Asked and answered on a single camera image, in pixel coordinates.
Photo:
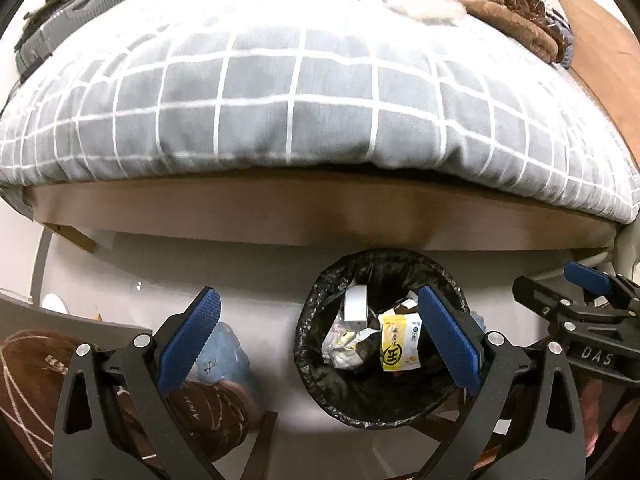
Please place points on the bin with black liner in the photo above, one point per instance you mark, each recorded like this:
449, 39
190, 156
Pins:
380, 405

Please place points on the grey suitcase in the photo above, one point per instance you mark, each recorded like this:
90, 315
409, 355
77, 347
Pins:
75, 20

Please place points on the white earphone box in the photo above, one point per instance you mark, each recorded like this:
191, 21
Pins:
355, 305

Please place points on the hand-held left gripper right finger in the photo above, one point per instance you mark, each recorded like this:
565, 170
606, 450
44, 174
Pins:
450, 340

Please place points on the yellow snack packet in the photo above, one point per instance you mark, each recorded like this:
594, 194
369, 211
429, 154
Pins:
400, 345

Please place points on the person's left foot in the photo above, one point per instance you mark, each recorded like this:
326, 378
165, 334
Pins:
245, 405

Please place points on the dark brown patterned cloth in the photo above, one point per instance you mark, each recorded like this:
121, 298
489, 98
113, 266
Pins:
542, 10

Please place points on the brown fleece blanket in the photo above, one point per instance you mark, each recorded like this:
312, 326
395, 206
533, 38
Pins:
500, 15

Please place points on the grey panel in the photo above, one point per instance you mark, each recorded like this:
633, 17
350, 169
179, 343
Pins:
75, 317

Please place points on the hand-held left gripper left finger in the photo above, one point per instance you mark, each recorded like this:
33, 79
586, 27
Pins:
190, 340

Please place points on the person's right hand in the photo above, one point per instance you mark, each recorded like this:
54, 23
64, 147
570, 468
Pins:
622, 410

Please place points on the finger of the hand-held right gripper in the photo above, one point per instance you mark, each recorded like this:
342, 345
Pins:
587, 277
545, 295

